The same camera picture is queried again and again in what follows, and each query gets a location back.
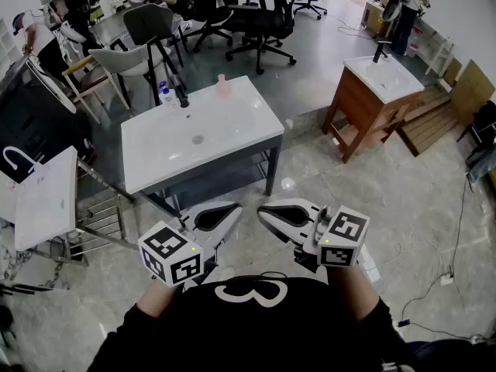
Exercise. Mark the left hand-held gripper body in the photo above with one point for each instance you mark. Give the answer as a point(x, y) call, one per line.
point(170, 254)

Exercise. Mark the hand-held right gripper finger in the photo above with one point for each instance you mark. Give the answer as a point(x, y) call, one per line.
point(294, 204)
point(288, 229)

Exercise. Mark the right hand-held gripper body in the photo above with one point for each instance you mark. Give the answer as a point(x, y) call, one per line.
point(345, 246)

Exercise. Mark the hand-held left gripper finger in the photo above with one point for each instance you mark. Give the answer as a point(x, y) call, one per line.
point(226, 227)
point(201, 211)

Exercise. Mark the pink cup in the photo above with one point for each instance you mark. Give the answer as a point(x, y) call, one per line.
point(222, 87)

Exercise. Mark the person's right forearm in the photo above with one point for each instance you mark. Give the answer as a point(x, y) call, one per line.
point(352, 293)

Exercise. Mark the person's left forearm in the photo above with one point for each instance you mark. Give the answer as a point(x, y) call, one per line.
point(159, 300)

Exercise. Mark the white sink basin vanity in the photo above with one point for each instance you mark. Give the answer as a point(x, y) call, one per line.
point(232, 122)

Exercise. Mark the brown wooden sink cabinet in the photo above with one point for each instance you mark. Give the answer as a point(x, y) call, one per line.
point(360, 107)

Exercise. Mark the white power strip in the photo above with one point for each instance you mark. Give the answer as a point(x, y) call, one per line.
point(446, 279)

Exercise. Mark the person's black printed shirt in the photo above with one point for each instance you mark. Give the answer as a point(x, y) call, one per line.
point(248, 331)

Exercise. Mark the black faucet with lever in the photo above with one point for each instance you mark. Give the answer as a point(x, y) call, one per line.
point(182, 95)

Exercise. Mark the wooden slatted steps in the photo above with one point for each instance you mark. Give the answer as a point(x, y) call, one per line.
point(430, 122)

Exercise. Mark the small white basin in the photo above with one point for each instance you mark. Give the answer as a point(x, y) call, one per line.
point(387, 78)

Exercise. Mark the light grey chair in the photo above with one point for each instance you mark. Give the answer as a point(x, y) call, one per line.
point(124, 62)

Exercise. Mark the cream wooden chair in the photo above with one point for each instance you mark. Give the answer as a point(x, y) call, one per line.
point(89, 80)

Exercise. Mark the small black faucet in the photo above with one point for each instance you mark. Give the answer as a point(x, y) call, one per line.
point(379, 52)

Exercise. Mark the white curved faucet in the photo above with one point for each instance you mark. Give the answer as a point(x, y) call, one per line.
point(15, 155)

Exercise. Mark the black low chair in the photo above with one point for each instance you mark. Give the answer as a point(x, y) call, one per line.
point(484, 122)

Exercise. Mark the dark grey chair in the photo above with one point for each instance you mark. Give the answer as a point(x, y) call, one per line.
point(151, 23)

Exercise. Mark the cardboard sheets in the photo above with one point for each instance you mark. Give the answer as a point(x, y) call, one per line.
point(470, 91)

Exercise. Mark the cardboard box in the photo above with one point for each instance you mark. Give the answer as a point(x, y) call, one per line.
point(374, 16)

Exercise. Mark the white side table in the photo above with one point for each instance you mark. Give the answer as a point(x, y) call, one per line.
point(438, 41)

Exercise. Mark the white shelf cabinet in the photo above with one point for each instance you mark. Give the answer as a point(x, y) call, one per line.
point(7, 45)

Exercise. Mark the steel frame stand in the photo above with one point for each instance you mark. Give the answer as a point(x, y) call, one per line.
point(100, 215)

